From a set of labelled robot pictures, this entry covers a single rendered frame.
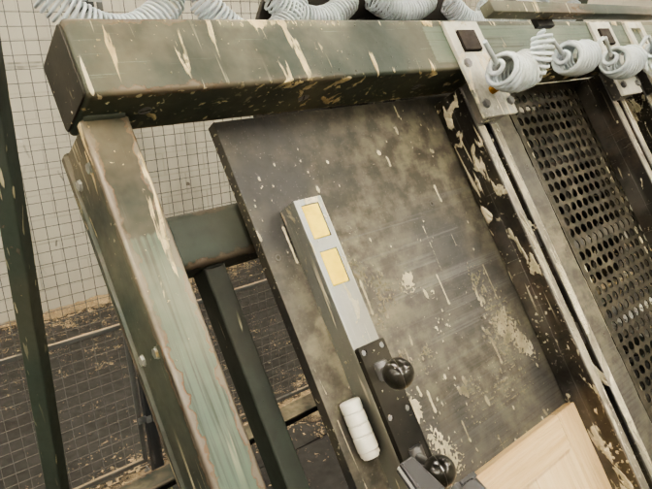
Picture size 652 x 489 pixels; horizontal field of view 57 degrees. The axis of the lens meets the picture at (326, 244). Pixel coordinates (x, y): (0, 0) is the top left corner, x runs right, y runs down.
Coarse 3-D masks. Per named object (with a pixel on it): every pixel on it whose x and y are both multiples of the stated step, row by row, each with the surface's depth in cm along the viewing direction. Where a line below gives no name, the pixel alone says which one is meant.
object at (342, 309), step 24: (288, 216) 85; (312, 240) 83; (336, 240) 85; (312, 264) 83; (312, 288) 85; (336, 288) 83; (336, 312) 82; (360, 312) 84; (336, 336) 83; (360, 336) 82; (360, 384) 81; (384, 432) 80; (384, 456) 81
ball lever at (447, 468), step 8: (416, 448) 79; (416, 456) 78; (424, 456) 76; (432, 456) 70; (440, 456) 69; (424, 464) 70; (432, 464) 68; (440, 464) 68; (448, 464) 68; (432, 472) 68; (440, 472) 68; (448, 472) 68; (440, 480) 68; (448, 480) 68
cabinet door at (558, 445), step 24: (528, 432) 99; (552, 432) 100; (576, 432) 103; (504, 456) 92; (528, 456) 95; (552, 456) 98; (576, 456) 101; (480, 480) 88; (504, 480) 91; (528, 480) 93; (552, 480) 97; (576, 480) 100; (600, 480) 102
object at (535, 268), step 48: (480, 96) 105; (480, 144) 108; (480, 192) 110; (528, 192) 109; (528, 240) 105; (528, 288) 107; (576, 336) 103; (576, 384) 104; (624, 432) 103; (624, 480) 102
